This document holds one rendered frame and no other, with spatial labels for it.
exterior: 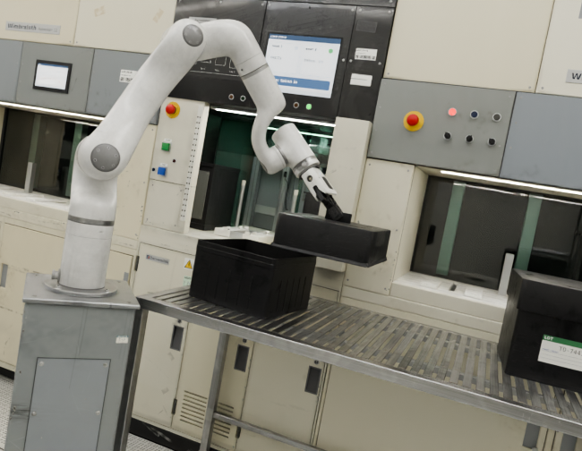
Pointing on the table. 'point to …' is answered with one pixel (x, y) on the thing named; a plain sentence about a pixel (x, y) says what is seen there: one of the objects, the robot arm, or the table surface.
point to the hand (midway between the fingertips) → (336, 213)
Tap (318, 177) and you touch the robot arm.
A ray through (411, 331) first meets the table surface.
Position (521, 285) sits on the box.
